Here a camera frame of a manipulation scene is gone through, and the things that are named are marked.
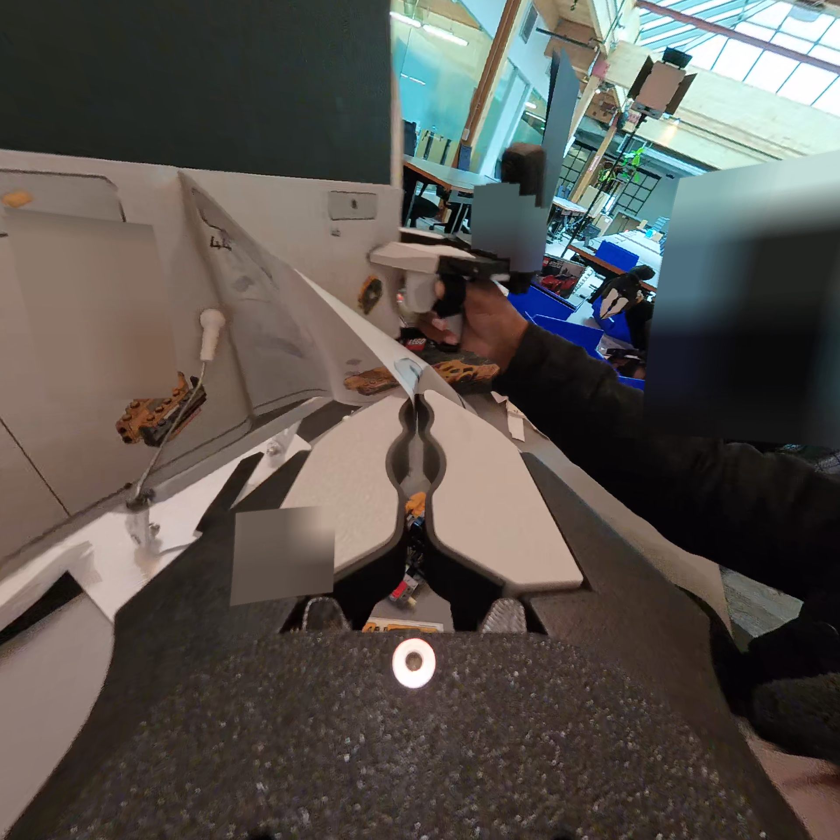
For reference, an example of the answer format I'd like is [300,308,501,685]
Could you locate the open instruction booklet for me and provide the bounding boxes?
[0,150,483,578]

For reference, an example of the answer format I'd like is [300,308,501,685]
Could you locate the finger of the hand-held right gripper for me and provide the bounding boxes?
[369,239,475,274]
[399,226,473,246]

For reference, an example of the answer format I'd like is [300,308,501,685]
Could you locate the black toy car chassis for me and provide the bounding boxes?
[387,491,435,608]

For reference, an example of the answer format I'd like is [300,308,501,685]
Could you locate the white paper sheet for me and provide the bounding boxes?
[491,392,559,442]

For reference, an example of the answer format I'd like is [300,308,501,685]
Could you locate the person's beige clothing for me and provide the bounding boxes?
[748,735,840,840]

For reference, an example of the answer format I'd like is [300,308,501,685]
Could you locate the white book stand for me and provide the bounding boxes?
[0,420,316,840]

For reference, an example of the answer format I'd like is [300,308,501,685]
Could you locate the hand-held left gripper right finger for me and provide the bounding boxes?
[420,391,586,632]

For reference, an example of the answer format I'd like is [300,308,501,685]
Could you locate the person's right hand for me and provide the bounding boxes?
[416,282,531,366]

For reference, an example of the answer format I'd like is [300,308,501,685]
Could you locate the green hanging plant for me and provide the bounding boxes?
[597,146,649,194]

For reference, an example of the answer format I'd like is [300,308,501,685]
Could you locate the large blue bin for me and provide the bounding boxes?
[504,238,658,392]

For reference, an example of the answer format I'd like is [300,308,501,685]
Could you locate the dark board stand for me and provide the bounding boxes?
[539,47,580,206]

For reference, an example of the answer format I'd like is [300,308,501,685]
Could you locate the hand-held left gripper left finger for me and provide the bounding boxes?
[281,397,421,631]

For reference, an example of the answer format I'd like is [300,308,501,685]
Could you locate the distant black white device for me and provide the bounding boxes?
[598,264,657,324]

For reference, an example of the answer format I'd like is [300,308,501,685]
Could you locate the studio light on stand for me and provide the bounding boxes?
[571,46,698,247]

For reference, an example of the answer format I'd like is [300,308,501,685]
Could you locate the person's black fleece jacket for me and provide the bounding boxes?
[712,577,840,762]

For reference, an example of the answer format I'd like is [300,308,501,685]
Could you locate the red toy car box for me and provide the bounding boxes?
[538,256,589,294]

